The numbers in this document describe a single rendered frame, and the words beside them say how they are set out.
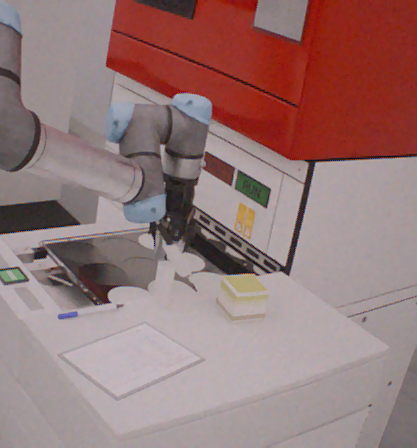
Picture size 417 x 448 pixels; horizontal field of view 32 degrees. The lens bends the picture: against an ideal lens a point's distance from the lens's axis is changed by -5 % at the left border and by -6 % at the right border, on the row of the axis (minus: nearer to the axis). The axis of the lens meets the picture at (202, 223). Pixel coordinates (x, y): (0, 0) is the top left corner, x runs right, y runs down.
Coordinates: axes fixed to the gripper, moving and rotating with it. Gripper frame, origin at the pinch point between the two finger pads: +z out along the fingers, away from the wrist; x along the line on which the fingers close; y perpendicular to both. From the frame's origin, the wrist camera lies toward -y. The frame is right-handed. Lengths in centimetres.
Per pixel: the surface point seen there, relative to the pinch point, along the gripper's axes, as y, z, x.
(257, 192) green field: -23.4, -10.7, 14.3
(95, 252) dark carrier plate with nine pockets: -16.3, 9.4, -19.1
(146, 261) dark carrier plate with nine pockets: -17.9, 9.4, -7.1
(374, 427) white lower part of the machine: -59, 72, 68
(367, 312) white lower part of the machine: -41, 22, 50
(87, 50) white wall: -386, 34, -137
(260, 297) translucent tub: 11.0, -2.8, 19.7
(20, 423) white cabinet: 30.4, 26.7, -19.7
